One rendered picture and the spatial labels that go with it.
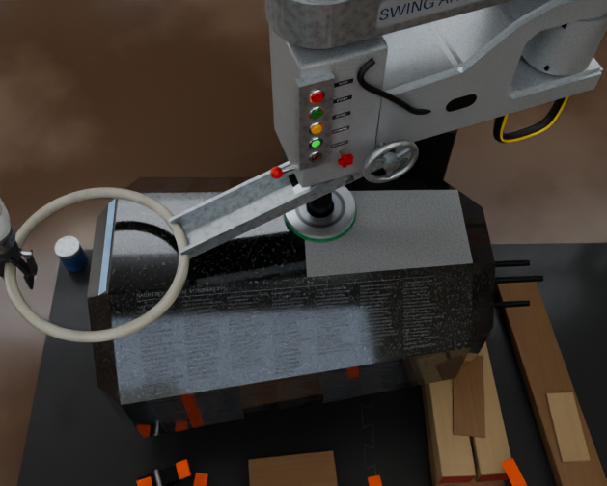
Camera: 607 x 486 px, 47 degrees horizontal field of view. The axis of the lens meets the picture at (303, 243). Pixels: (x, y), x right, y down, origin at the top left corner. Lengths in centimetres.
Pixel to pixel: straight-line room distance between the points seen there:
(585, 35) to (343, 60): 66
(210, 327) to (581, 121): 229
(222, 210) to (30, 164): 167
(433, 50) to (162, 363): 114
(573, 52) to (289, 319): 103
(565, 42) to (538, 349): 136
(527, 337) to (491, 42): 147
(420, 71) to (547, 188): 179
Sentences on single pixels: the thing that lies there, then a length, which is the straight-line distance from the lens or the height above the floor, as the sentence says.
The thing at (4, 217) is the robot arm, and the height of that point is 119.
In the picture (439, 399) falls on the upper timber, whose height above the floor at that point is 19.
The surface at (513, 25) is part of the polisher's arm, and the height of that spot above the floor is 150.
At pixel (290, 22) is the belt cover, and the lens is 142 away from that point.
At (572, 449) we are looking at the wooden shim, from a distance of 275.
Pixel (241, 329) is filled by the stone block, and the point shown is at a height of 74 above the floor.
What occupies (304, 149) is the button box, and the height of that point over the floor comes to 133.
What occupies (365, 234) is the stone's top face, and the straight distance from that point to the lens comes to 206.
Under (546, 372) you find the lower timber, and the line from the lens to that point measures 284.
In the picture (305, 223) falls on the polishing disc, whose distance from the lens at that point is 204.
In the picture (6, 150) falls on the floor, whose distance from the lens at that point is 361.
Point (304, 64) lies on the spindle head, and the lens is 146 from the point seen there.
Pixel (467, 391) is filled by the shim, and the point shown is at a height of 20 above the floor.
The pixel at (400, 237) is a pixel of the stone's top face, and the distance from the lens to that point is 207.
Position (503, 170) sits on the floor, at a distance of 338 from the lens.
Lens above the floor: 259
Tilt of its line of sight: 59 degrees down
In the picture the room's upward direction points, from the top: straight up
